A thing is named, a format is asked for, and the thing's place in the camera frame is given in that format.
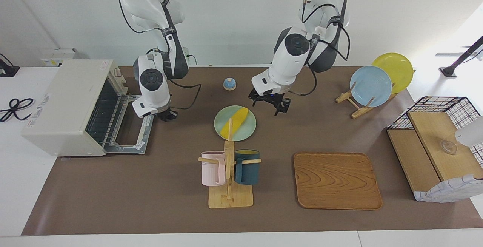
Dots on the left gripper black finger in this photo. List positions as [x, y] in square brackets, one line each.
[254, 98]
[283, 105]

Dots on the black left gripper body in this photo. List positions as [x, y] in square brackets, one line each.
[271, 98]

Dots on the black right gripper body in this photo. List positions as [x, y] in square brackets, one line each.
[166, 111]

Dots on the yellow corn cob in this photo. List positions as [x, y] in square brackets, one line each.
[237, 120]

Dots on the light green plate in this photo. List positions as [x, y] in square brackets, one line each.
[245, 130]

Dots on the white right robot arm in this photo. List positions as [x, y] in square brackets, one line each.
[151, 84]

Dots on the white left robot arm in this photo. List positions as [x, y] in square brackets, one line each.
[294, 54]

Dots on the white toaster oven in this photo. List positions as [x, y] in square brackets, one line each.
[60, 107]

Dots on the blue call bell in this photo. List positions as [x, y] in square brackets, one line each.
[229, 84]

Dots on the pink mug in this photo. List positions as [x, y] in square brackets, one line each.
[211, 169]

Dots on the dark teal mug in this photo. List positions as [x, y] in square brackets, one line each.
[249, 169]

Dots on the wooden plate rack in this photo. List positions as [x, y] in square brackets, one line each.
[356, 113]

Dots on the brown table mat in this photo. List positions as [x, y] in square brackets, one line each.
[169, 209]

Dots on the light blue plate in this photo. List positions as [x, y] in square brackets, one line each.
[371, 86]

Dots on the brown wooden tray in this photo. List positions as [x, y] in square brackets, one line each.
[336, 181]

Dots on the wooden mug rack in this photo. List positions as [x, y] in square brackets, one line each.
[230, 199]

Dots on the yellow plate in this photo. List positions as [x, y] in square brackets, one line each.
[400, 67]

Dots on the white power box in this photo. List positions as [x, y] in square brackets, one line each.
[53, 59]

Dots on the black stand with base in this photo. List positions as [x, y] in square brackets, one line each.
[451, 71]

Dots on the small clear glass dish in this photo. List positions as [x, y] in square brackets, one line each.
[449, 147]

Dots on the white checked cloth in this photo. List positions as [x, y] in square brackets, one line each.
[453, 190]

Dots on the white rounded object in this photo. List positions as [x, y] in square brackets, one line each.
[471, 131]

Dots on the black clamp mount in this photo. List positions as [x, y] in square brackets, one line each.
[7, 71]

